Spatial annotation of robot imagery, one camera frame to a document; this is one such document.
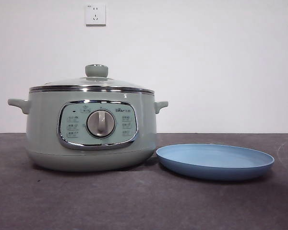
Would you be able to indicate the blue round plate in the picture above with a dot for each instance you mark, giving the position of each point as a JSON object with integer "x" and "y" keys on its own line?
{"x": 213, "y": 163}

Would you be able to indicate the pale green electric steamer pot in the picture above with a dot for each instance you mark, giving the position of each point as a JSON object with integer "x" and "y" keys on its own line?
{"x": 45, "y": 134}

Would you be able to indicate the white wall socket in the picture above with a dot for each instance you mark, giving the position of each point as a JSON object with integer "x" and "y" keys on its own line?
{"x": 95, "y": 14}

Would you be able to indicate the glass lid with green knob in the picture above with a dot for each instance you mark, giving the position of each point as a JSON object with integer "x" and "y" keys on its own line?
{"x": 96, "y": 70}

